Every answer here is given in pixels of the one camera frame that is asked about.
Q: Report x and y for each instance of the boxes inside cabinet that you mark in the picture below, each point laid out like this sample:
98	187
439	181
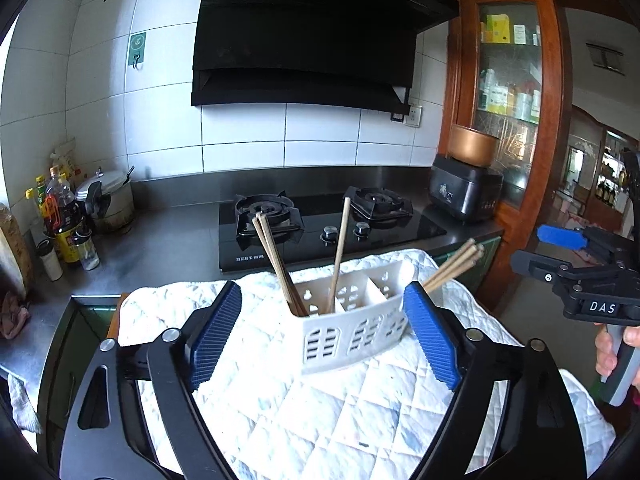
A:
510	90

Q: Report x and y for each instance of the white shaker black cap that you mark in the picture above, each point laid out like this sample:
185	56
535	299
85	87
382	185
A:
50	262

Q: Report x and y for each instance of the yellow-capped sauce bottle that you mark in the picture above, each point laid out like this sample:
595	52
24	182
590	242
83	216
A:
32	210

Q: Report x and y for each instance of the black range hood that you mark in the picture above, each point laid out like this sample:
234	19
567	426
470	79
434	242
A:
310	30

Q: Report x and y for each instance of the white quilted blanket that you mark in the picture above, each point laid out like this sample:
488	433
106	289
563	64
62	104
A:
310	420

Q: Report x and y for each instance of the white plastic utensil holder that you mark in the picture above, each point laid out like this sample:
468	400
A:
340	340

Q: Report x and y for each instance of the copper inner pot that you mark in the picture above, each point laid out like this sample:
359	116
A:
472	145

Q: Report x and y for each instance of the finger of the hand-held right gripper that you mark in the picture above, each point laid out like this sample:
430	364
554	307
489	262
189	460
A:
537	265
560	236

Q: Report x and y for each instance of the black gas stove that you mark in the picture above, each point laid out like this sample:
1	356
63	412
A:
320	240

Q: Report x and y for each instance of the pink rag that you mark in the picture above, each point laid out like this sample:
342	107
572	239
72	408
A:
12	315

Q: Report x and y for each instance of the wooden glass-door cabinet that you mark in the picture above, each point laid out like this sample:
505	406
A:
550	135

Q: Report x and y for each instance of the glass shaker black cap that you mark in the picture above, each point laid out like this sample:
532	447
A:
87	252

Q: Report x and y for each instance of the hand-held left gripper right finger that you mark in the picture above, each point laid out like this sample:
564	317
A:
432	335

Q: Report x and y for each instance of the person's right hand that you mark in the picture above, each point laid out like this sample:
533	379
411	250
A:
605	355

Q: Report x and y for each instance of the steel pressure cooker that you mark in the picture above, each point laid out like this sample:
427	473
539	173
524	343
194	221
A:
112	195

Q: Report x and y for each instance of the black rice cooker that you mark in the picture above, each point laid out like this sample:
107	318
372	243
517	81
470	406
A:
462	192

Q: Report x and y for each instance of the row of dark bottles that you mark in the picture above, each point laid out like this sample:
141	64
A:
612	192

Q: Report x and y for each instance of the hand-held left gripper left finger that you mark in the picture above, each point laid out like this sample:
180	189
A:
215	335

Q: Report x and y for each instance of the wooden chopstick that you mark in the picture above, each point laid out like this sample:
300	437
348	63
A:
286	265
462	270
280	265
340	250
450	261
274	266
455	267

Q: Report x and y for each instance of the green wall hook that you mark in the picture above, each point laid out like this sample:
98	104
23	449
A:
137	47

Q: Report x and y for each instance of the white cloth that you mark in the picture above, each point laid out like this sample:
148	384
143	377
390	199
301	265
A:
25	405

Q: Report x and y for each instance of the clear plastic food bag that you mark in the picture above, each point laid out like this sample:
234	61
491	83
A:
15	250

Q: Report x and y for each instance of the wall power outlet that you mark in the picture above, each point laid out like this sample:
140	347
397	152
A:
409	115

